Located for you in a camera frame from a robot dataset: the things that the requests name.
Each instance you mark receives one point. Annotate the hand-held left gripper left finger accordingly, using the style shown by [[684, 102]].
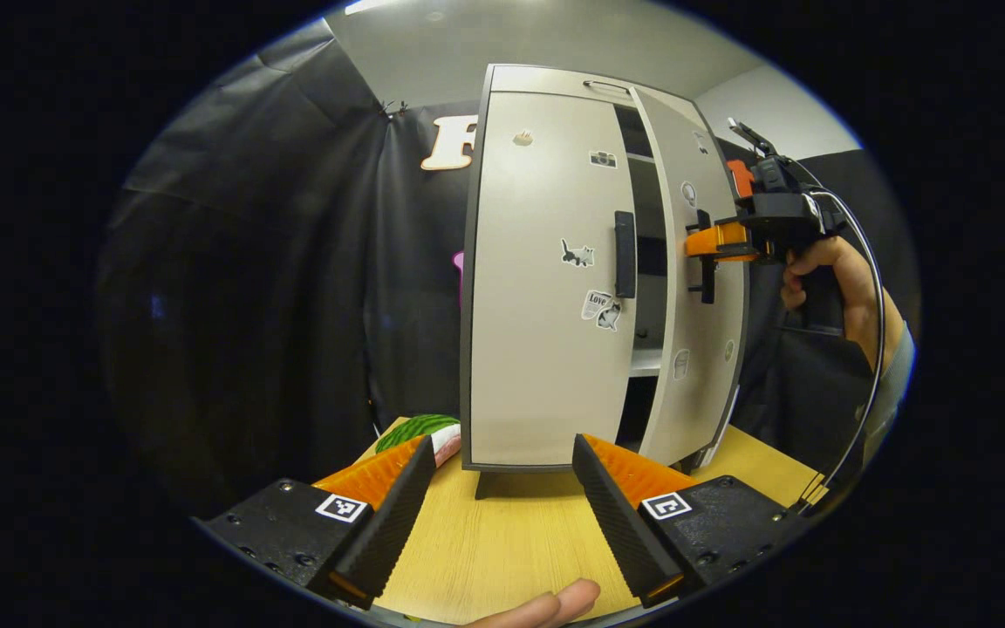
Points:
[[398, 523]]

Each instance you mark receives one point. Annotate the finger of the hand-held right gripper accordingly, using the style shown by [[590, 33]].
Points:
[[721, 242]]

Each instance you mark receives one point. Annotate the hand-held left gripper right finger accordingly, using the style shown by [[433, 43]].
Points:
[[620, 532]]

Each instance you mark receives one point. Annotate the cabinet door with headphone sticker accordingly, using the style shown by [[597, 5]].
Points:
[[705, 414]]

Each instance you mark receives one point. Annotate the cabinet door with camera sticker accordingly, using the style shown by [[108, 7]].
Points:
[[537, 349]]

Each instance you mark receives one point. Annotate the grey double-door shoe cabinet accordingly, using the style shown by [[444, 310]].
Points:
[[546, 83]]

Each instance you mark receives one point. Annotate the white cabinet shelf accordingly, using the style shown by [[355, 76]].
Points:
[[639, 158], [645, 363]]

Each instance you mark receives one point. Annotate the watermelon patterned plush toy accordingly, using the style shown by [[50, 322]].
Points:
[[415, 427]]

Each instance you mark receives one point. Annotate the black backdrop cloth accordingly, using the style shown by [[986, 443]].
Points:
[[249, 305]]

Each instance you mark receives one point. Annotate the ceiling light panel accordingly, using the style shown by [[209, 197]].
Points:
[[370, 6]]

